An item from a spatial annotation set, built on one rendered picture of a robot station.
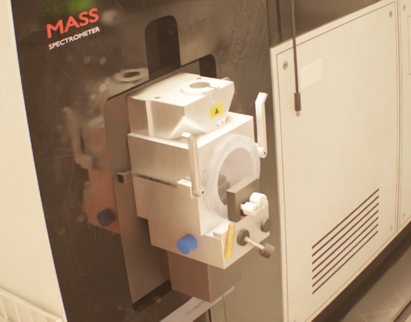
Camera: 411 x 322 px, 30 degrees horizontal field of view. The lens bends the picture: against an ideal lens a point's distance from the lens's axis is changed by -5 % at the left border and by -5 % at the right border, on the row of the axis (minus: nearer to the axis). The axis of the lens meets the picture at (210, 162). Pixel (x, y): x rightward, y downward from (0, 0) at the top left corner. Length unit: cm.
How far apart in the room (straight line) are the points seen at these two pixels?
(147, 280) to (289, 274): 31
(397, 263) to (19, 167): 96
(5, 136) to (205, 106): 21
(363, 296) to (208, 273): 63
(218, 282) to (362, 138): 48
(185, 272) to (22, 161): 25
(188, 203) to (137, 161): 7
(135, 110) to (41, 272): 19
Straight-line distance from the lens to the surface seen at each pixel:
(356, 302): 143
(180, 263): 89
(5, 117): 73
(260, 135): 85
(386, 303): 143
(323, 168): 117
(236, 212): 81
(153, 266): 91
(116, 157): 82
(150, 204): 84
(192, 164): 76
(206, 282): 87
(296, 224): 114
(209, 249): 82
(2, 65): 71
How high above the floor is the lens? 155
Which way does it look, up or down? 24 degrees down
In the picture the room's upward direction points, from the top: 5 degrees counter-clockwise
